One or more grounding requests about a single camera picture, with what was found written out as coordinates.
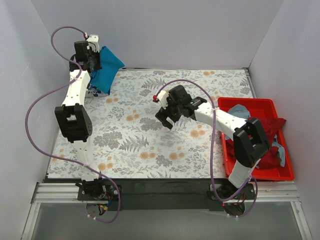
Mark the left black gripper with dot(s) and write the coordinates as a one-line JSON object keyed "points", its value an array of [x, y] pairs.
{"points": [[92, 63]]}

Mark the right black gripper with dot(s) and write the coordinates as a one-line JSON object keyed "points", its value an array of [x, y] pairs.
{"points": [[167, 110]]}

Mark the teal blue t-shirt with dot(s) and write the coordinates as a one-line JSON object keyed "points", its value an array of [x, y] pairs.
{"points": [[110, 65]]}

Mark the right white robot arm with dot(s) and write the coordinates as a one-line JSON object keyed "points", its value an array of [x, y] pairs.
{"points": [[250, 142]]}

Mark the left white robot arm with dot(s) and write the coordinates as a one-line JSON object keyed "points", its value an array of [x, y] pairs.
{"points": [[74, 121]]}

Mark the folded navy printed t-shirt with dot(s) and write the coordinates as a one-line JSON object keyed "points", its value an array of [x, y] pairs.
{"points": [[93, 91]]}

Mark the floral patterned table mat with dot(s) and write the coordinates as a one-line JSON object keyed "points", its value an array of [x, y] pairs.
{"points": [[129, 142]]}

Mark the light blue t-shirt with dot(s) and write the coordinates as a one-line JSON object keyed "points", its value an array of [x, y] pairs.
{"points": [[241, 112]]}

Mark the red plastic bin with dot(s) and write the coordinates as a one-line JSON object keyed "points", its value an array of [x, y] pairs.
{"points": [[263, 108]]}

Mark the dark red t-shirt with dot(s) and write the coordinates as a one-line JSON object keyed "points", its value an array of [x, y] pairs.
{"points": [[275, 157]]}

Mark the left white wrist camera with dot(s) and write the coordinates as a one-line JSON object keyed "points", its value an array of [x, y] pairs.
{"points": [[92, 42]]}

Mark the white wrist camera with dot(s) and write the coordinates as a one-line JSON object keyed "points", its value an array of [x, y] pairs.
{"points": [[162, 98], [92, 42]]}

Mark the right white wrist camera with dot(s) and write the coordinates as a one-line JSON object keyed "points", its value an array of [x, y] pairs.
{"points": [[162, 98]]}

